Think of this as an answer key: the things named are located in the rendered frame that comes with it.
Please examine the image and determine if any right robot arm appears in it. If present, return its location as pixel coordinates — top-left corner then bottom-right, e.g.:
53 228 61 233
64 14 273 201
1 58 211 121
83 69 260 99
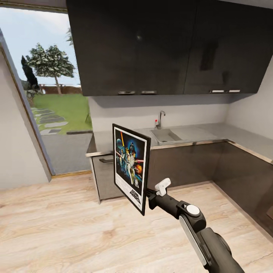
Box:
143 178 245 273

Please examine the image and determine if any poster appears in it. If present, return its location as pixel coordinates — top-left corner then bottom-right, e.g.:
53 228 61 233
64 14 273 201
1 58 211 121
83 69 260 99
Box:
112 123 151 216

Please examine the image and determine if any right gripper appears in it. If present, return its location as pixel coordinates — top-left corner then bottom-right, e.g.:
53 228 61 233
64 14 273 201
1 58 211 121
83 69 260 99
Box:
143 188 173 212

